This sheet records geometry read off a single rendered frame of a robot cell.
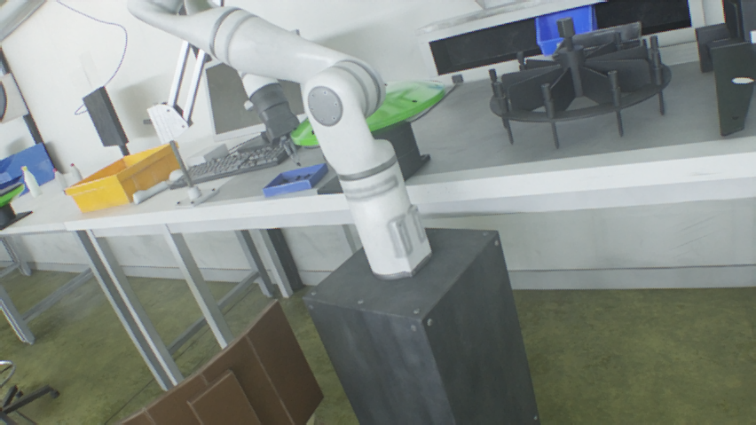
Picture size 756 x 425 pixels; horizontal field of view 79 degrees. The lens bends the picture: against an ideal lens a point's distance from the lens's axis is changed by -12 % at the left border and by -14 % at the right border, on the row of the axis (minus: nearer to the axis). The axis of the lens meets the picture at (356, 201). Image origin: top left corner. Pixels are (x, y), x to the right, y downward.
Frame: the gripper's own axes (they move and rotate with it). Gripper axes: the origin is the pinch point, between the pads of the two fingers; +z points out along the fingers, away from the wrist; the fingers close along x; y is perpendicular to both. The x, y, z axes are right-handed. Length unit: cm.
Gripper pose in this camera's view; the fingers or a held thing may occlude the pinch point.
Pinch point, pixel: (298, 164)
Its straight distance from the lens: 116.6
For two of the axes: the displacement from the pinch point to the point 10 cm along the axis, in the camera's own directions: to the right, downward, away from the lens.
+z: 4.6, 8.8, -1.2
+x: 8.7, -4.1, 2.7
